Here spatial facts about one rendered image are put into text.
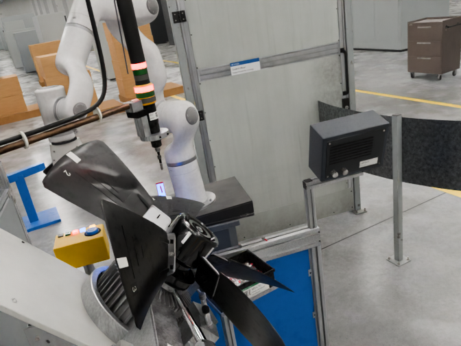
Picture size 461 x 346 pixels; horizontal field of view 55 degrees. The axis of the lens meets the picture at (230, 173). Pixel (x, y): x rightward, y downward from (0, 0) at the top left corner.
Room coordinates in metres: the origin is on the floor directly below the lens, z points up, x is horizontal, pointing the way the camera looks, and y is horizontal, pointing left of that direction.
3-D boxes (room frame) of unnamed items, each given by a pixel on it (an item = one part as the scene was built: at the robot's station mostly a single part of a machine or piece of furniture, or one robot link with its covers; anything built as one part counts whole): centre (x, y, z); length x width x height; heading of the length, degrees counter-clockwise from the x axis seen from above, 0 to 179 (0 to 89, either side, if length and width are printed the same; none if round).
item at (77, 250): (1.32, 0.53, 1.02); 0.16 x 0.10 x 0.11; 102
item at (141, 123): (1.02, 0.17, 1.49); 0.09 x 0.07 x 0.10; 137
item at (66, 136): (1.32, 0.48, 1.41); 0.09 x 0.08 x 0.03; 102
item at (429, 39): (7.03, -3.51, 0.45); 0.68 x 0.47 x 0.90; 27
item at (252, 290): (1.25, 0.04, 0.85); 0.22 x 0.17 x 0.07; 117
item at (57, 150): (1.32, 0.49, 1.35); 0.10 x 0.07 x 0.11; 102
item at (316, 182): (1.51, -0.38, 1.04); 0.24 x 0.03 x 0.03; 102
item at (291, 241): (1.40, 0.14, 0.82); 0.90 x 0.04 x 0.08; 102
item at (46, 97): (1.32, 0.48, 1.49); 0.09 x 0.08 x 0.13; 55
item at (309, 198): (1.49, -0.28, 0.96); 0.03 x 0.03 x 0.20; 12
